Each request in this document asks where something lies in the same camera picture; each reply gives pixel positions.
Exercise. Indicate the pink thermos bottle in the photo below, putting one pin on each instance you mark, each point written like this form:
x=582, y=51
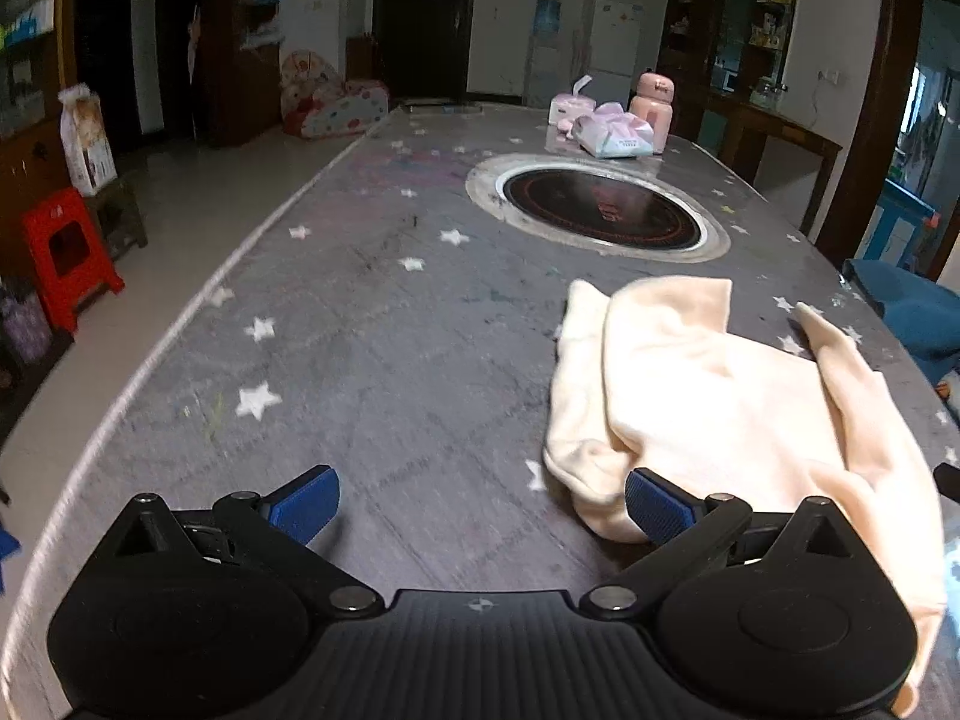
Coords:
x=651, y=116

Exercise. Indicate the white printed paper bag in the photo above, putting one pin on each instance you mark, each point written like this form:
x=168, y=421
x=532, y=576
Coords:
x=88, y=139

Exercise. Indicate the cream white sweatshirt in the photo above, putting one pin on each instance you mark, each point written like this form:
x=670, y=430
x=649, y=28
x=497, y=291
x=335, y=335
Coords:
x=712, y=405

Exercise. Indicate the blue chair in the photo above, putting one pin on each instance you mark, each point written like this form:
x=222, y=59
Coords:
x=911, y=307

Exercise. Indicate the white refrigerator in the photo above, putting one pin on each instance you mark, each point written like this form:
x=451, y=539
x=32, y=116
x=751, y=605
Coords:
x=611, y=37

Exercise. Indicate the blue plastic rack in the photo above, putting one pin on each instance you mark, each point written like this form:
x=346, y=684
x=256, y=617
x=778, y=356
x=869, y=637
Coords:
x=892, y=229

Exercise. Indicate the red plastic stool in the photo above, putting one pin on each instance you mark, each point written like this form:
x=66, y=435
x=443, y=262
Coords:
x=64, y=255

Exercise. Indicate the round black induction cooktop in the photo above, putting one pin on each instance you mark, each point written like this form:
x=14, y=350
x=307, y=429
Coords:
x=600, y=210

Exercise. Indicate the wooden shelf cabinet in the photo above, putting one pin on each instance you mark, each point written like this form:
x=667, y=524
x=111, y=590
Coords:
x=30, y=52

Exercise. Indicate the dark wooden bookcase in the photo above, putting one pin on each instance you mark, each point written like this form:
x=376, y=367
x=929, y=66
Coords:
x=247, y=52

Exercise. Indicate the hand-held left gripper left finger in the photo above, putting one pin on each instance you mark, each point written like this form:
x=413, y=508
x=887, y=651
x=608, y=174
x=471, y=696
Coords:
x=307, y=504

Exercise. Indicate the white water dispenser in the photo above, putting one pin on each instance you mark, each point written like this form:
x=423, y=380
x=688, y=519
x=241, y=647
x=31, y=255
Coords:
x=541, y=71

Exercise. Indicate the purple patterned bag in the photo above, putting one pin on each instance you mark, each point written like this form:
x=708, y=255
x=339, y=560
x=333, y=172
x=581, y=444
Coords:
x=22, y=326

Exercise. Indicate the pink soft tissue pack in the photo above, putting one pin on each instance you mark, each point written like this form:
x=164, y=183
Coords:
x=568, y=109
x=619, y=136

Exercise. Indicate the dark wooden door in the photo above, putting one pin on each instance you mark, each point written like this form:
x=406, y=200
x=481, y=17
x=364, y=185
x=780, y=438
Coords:
x=424, y=22

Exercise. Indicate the dark flat object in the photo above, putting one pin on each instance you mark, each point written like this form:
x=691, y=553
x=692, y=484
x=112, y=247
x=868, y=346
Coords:
x=442, y=106

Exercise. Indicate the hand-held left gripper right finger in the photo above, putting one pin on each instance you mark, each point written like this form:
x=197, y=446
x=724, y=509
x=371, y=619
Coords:
x=654, y=510

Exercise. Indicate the wooden side table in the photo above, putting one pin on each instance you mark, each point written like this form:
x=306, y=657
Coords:
x=772, y=136

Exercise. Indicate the dark wooden stool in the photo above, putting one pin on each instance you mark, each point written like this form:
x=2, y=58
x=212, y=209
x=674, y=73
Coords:
x=124, y=210

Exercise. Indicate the dark wooden display cabinet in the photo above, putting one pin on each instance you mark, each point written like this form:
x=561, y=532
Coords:
x=720, y=22

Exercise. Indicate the blue water jug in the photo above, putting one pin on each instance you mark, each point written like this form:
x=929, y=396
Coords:
x=548, y=17

